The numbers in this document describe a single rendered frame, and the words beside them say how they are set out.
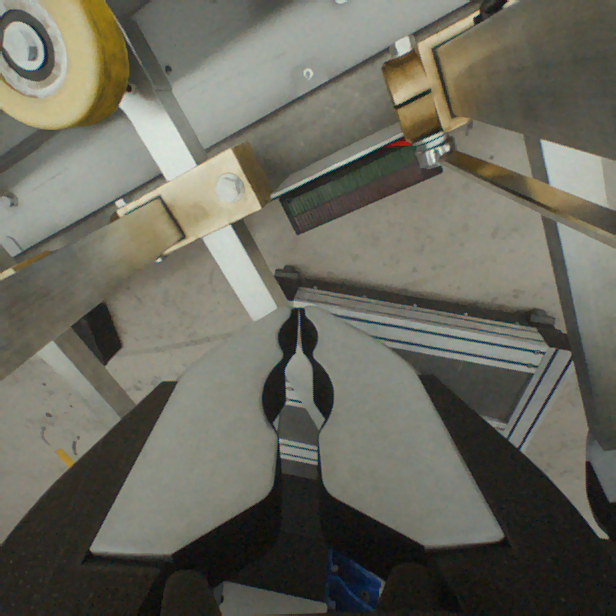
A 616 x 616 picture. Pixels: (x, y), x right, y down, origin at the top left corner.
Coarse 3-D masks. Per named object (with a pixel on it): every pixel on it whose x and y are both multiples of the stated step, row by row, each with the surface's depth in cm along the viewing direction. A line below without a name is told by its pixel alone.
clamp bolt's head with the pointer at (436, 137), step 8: (424, 136) 25; (432, 136) 24; (440, 136) 25; (448, 136) 25; (392, 144) 31; (400, 144) 29; (408, 144) 28; (416, 144) 25; (424, 144) 25; (432, 144) 25
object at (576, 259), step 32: (544, 160) 24; (576, 160) 24; (576, 192) 24; (544, 224) 28; (576, 256) 26; (608, 256) 26; (576, 288) 27; (608, 288) 27; (576, 320) 29; (608, 320) 28; (576, 352) 31; (608, 352) 29; (608, 384) 31; (608, 416) 32; (608, 448) 34
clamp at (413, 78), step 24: (456, 24) 20; (408, 48) 22; (432, 48) 21; (384, 72) 23; (408, 72) 22; (432, 72) 22; (408, 96) 22; (432, 96) 22; (408, 120) 23; (432, 120) 23; (456, 120) 23
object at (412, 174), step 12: (408, 168) 40; (420, 168) 40; (432, 168) 40; (384, 180) 41; (396, 180) 41; (408, 180) 40; (420, 180) 40; (360, 192) 42; (372, 192) 41; (384, 192) 41; (324, 204) 43; (336, 204) 43; (348, 204) 42; (360, 204) 42; (300, 216) 44; (312, 216) 44; (324, 216) 43; (336, 216) 43; (300, 228) 44
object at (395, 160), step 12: (384, 156) 40; (396, 156) 39; (408, 156) 39; (360, 168) 40; (372, 168) 40; (384, 168) 40; (396, 168) 40; (336, 180) 41; (348, 180) 41; (360, 180) 41; (372, 180) 41; (312, 192) 42; (324, 192) 42; (336, 192) 42; (288, 204) 43; (300, 204) 43; (312, 204) 43
